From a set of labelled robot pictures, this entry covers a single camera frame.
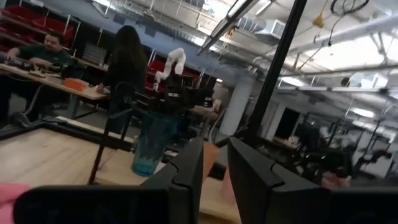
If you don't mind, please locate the red storage shelving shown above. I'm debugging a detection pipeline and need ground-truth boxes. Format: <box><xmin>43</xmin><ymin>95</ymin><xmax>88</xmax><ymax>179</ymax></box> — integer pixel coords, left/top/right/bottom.
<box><xmin>0</xmin><ymin>5</ymin><xmax>76</xmax><ymax>53</ymax></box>

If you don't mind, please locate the white round pillar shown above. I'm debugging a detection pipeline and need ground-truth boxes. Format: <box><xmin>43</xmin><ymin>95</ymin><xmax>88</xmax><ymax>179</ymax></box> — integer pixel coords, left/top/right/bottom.
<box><xmin>218</xmin><ymin>73</ymin><xmax>257</xmax><ymax>138</ymax></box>

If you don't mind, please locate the wooden work table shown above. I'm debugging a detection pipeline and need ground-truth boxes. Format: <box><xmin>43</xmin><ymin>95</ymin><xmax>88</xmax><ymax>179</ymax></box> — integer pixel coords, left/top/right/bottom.
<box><xmin>0</xmin><ymin>63</ymin><xmax>109</xmax><ymax>119</ymax></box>

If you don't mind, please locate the black rig post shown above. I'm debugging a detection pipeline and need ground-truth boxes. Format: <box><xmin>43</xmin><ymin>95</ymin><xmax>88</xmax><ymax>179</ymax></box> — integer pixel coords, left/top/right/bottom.
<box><xmin>247</xmin><ymin>0</ymin><xmax>308</xmax><ymax>147</ymax></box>

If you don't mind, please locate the black wire shelf frame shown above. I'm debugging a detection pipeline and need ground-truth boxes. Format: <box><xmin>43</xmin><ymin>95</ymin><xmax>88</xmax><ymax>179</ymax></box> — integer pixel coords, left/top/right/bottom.
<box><xmin>88</xmin><ymin>81</ymin><xmax>147</xmax><ymax>185</ymax></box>

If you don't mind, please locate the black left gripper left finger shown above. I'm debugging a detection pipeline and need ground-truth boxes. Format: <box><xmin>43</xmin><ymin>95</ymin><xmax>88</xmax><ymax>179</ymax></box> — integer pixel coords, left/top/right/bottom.
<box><xmin>12</xmin><ymin>136</ymin><xmax>205</xmax><ymax>224</ymax></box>

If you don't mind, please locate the tall peach plastic cup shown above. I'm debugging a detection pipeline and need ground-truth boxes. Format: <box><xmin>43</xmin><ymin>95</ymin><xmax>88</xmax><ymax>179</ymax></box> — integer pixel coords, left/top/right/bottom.
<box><xmin>201</xmin><ymin>141</ymin><xmax>221</xmax><ymax>182</ymax></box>

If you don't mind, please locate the pink cloth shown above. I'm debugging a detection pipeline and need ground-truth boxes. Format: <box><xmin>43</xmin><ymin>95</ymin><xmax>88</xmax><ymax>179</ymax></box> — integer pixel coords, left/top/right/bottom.
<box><xmin>0</xmin><ymin>182</ymin><xmax>31</xmax><ymax>224</ymax></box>

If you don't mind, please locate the orange box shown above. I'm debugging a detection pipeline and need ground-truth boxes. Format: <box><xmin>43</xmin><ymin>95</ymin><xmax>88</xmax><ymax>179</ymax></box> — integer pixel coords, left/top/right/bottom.
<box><xmin>63</xmin><ymin>77</ymin><xmax>90</xmax><ymax>92</ymax></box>

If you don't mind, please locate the teal faceted plastic cup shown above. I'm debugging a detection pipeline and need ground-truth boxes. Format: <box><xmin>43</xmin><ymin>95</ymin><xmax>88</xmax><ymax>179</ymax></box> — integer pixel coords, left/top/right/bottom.
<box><xmin>131</xmin><ymin>111</ymin><xmax>178</xmax><ymax>178</ymax></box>

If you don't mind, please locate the person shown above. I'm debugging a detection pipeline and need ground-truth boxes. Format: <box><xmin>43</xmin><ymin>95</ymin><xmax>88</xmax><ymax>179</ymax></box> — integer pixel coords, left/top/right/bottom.
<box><xmin>96</xmin><ymin>25</ymin><xmax>149</xmax><ymax>135</ymax></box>
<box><xmin>0</xmin><ymin>30</ymin><xmax>75</xmax><ymax>124</ymax></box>

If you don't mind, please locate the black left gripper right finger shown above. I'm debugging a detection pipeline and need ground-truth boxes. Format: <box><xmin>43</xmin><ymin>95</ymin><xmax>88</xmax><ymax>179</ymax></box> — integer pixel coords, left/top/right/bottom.
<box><xmin>227</xmin><ymin>136</ymin><xmax>398</xmax><ymax>224</ymax></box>

